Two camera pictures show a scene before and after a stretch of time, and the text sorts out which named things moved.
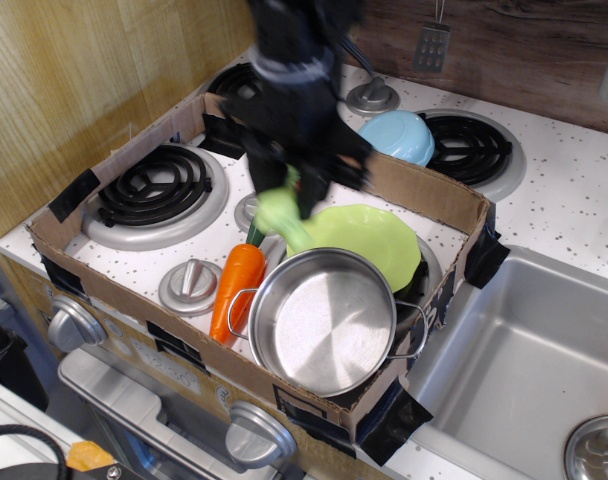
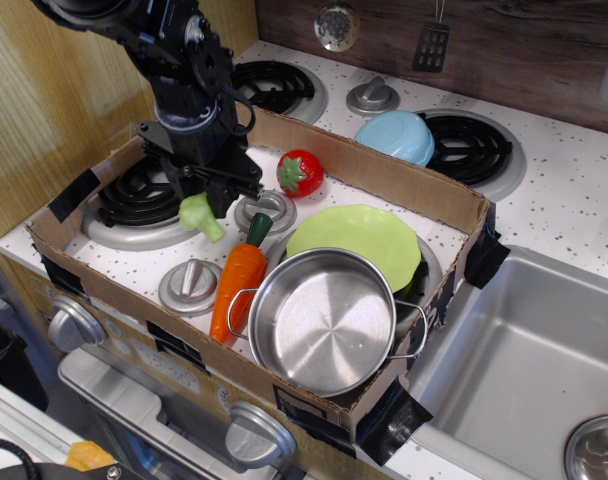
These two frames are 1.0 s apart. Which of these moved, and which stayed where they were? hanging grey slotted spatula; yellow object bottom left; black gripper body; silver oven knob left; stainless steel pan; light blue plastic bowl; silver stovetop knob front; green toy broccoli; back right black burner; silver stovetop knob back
Moved: green toy broccoli; black gripper body
Stayed: light blue plastic bowl; yellow object bottom left; stainless steel pan; silver stovetop knob front; back right black burner; hanging grey slotted spatula; silver stovetop knob back; silver oven knob left
